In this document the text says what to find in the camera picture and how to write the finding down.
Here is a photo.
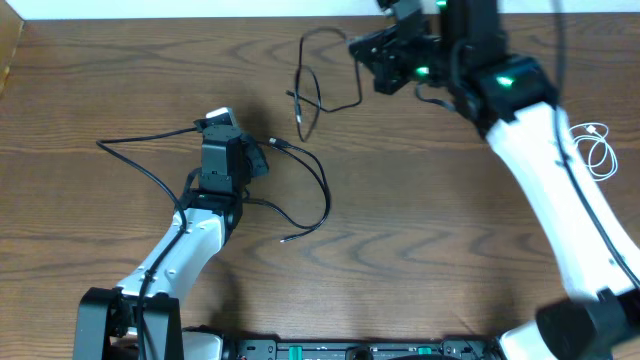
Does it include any black USB cable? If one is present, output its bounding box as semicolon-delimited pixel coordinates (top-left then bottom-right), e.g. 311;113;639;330
284;26;364;144
242;137;333;244

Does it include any white USB cable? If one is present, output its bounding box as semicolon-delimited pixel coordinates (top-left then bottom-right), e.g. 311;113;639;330
568;122;620;183

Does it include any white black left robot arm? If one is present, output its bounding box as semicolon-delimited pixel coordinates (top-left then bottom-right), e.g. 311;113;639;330
73;125;266;359

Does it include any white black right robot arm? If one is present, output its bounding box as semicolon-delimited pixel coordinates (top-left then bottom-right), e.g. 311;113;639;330
349;0;639;359

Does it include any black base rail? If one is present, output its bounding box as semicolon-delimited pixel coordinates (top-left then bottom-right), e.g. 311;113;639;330
221;338;504;360

